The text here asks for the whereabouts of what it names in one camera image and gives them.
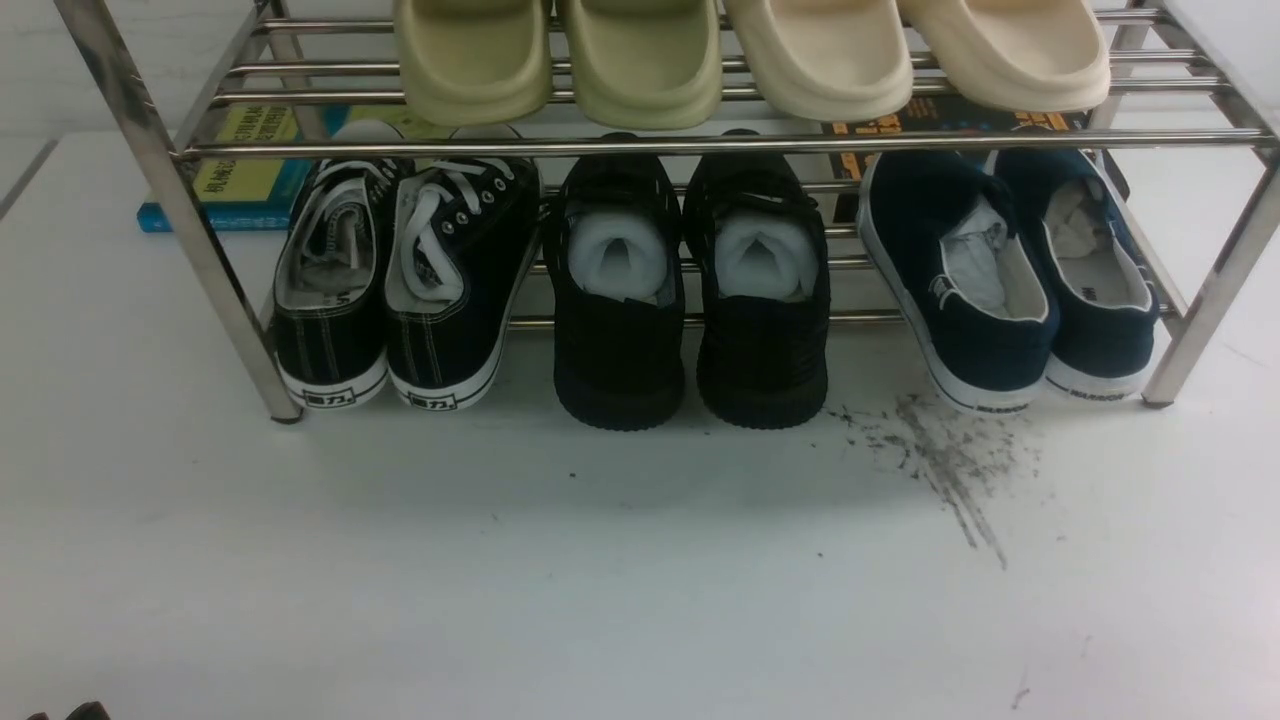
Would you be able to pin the navy slip-on shoe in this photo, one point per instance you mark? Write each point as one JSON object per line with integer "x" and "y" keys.
{"x": 1070, "y": 219}
{"x": 947, "y": 239}

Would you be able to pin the right black canvas sneaker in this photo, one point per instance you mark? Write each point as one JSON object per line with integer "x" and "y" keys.
{"x": 465, "y": 235}

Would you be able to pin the all-black shoe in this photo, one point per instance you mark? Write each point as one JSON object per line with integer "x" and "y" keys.
{"x": 760, "y": 244}
{"x": 610, "y": 239}

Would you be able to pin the right cream slide sandal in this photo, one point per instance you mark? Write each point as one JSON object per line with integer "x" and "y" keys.
{"x": 1017, "y": 55}

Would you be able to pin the black and orange book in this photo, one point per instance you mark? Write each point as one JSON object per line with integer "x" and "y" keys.
{"x": 943, "y": 114}

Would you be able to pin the right all-black shoe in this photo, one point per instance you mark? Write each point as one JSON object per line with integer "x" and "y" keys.
{"x": 760, "y": 244}

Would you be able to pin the yellow and blue book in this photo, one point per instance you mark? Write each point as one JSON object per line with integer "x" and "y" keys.
{"x": 258, "y": 194}

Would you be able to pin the green slide sandal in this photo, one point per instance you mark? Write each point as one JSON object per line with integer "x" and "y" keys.
{"x": 653, "y": 65}
{"x": 473, "y": 63}

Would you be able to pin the cream slide sandal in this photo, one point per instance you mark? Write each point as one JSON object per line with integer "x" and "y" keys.
{"x": 833, "y": 61}
{"x": 1017, "y": 55}

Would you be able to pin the left cream slide sandal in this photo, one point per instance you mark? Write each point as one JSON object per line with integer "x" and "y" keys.
{"x": 833, "y": 61}

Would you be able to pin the left black canvas sneaker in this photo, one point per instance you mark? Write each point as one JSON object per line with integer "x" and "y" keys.
{"x": 327, "y": 294}

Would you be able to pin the right green slide sandal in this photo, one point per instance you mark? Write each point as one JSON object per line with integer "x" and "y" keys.
{"x": 653, "y": 65}

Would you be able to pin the left green slide sandal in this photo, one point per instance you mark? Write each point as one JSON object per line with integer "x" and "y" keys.
{"x": 473, "y": 63}

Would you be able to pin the black canvas sneaker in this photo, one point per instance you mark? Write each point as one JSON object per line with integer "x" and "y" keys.
{"x": 465, "y": 235}
{"x": 327, "y": 294}

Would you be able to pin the stainless steel shoe rack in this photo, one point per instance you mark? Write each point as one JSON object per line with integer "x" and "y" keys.
{"x": 264, "y": 64}

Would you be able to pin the left all-black shoe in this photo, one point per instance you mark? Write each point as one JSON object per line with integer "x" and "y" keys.
{"x": 610, "y": 239}

